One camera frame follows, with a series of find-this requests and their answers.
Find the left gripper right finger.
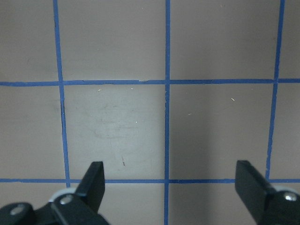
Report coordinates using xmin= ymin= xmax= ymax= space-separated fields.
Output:
xmin=235 ymin=160 xmax=300 ymax=225

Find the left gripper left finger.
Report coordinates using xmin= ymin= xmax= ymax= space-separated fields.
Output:
xmin=51 ymin=162 xmax=105 ymax=225

